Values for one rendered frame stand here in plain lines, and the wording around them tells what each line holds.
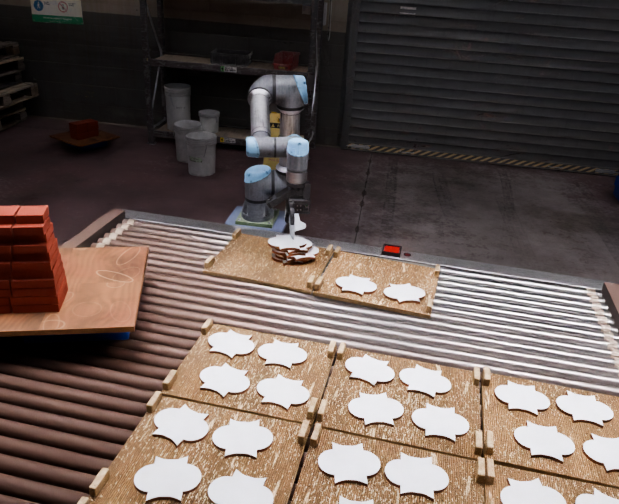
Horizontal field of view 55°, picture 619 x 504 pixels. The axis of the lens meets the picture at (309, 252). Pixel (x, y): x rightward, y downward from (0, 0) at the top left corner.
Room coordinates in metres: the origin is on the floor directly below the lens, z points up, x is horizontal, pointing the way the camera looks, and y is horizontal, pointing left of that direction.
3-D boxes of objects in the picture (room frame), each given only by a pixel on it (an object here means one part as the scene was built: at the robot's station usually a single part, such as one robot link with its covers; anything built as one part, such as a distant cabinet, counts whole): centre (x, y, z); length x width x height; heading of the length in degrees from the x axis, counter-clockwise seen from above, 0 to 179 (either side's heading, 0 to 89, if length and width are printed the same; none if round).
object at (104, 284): (1.58, 0.76, 1.03); 0.50 x 0.50 x 0.02; 11
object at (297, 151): (2.06, 0.06, 1.35); 0.09 x 0.08 x 0.11; 7
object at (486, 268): (2.23, -0.16, 0.89); 2.08 x 0.08 x 0.06; 79
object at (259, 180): (2.54, 0.24, 1.06); 0.13 x 0.12 x 0.14; 97
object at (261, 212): (2.55, 0.25, 0.94); 0.15 x 0.15 x 0.10
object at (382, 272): (1.93, -0.27, 0.93); 0.41 x 0.35 x 0.02; 75
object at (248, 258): (2.04, 0.14, 0.93); 0.41 x 0.35 x 0.02; 76
